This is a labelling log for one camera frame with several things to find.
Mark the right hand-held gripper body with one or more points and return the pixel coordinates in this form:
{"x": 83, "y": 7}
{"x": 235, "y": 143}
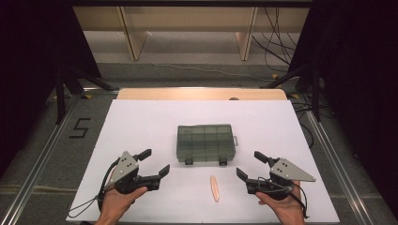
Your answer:
{"x": 286, "y": 172}

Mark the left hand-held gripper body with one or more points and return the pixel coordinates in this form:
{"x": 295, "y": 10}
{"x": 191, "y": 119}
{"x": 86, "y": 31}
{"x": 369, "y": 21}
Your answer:
{"x": 123, "y": 170}

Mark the slim orange fishing lure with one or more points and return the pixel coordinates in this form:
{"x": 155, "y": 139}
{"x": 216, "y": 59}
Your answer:
{"x": 215, "y": 189}

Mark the grey clear plastic compartment box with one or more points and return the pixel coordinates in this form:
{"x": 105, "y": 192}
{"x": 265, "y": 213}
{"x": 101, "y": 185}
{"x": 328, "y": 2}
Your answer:
{"x": 205, "y": 143}

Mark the person's left hand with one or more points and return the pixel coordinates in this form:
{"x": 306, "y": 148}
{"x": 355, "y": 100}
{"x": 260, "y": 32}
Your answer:
{"x": 117, "y": 204}

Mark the person's right hand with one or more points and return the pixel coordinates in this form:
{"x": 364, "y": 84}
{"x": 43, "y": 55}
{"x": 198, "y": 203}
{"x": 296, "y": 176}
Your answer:
{"x": 289, "y": 211}

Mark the white table mat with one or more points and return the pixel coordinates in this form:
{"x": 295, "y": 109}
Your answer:
{"x": 156, "y": 125}

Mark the wooden table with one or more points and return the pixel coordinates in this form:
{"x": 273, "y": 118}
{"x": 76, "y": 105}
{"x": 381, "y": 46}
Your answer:
{"x": 200, "y": 93}

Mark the black metal stand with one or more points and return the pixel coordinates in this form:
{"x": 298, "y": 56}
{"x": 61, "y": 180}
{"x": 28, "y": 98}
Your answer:
{"x": 61, "y": 93}
{"x": 315, "y": 93}

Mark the black curtain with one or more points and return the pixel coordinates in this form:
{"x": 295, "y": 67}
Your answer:
{"x": 359, "y": 93}
{"x": 28, "y": 78}

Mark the beige wooden shelf unit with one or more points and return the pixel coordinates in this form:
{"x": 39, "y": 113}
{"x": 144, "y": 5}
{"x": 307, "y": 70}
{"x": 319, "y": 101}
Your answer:
{"x": 187, "y": 18}

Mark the metal floor rail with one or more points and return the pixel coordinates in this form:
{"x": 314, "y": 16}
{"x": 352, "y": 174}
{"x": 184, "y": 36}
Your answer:
{"x": 338, "y": 168}
{"x": 37, "y": 165}

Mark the black frame bar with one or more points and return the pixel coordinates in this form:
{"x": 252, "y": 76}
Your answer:
{"x": 187, "y": 3}

